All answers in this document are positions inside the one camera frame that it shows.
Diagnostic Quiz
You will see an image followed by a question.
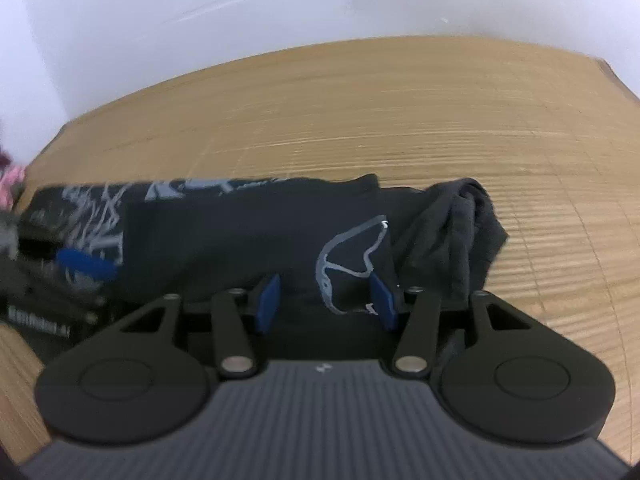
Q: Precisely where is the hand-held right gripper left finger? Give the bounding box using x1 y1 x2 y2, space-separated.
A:
117 274 282 380

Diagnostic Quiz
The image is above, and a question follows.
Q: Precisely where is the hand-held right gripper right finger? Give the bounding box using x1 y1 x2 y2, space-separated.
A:
369 272 533 378

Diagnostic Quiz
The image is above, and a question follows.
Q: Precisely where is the black printed T-shirt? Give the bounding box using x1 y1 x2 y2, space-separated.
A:
20 174 511 361

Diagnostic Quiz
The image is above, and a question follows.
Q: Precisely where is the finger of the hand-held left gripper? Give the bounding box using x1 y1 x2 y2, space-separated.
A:
55 247 121 283

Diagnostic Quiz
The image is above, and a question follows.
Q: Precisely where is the pink cloth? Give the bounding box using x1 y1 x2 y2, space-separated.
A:
0 152 28 211

